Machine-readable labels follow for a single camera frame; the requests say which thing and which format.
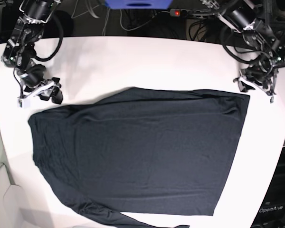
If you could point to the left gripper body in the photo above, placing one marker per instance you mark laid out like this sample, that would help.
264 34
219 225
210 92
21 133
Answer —
264 81

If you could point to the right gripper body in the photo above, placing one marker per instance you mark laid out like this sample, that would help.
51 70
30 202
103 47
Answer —
26 92

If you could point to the blue plastic box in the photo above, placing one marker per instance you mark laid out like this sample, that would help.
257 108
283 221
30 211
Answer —
138 4

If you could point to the black OpenArm case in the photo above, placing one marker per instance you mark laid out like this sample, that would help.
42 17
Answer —
272 211

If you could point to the dark navy long-sleeve shirt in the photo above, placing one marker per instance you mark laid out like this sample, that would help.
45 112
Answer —
140 151

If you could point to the black power strip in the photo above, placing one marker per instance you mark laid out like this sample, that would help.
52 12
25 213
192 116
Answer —
183 13

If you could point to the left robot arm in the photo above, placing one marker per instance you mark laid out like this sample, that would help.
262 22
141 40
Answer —
240 17

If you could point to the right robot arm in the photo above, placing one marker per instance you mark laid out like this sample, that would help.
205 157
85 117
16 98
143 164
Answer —
20 55

